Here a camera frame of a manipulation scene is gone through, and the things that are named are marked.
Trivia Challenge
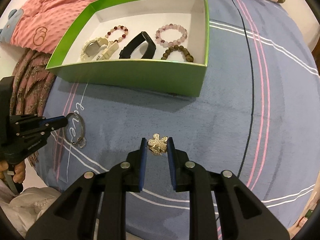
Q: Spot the cream white wristwatch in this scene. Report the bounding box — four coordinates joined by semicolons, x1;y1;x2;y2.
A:
80;37;119;62

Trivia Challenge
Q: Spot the pink woven fringed scarf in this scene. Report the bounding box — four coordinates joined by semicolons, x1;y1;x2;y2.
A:
10;48;57;168

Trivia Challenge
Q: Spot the silver metal bangle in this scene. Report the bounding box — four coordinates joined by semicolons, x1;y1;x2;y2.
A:
62;111;86;148

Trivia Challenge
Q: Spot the green cardboard box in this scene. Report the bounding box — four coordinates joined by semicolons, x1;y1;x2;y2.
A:
47;0;209;97

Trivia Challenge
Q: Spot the blue striped bed sheet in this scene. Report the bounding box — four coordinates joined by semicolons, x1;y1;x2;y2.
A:
35;0;319;228

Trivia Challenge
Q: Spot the person's left hand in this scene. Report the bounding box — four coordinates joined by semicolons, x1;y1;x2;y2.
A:
0;161;25;184

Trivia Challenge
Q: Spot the pink dotted bear blanket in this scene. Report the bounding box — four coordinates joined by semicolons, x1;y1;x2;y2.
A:
1;0;96;54

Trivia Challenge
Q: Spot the purple pink bead bracelet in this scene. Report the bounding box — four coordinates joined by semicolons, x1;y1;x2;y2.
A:
155;23;188;48

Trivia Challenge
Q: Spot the red pink bead bracelet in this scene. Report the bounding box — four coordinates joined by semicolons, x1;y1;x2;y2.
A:
105;25;129;43

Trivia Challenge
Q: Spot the gold flower brooch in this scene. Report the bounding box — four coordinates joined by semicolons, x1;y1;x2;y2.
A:
148;133;168;156

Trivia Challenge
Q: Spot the brown wooden bead bracelet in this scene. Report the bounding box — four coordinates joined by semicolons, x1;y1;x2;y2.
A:
161;44;194;62

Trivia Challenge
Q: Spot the black fitness band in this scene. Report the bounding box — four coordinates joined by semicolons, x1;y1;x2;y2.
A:
119;31;156;59

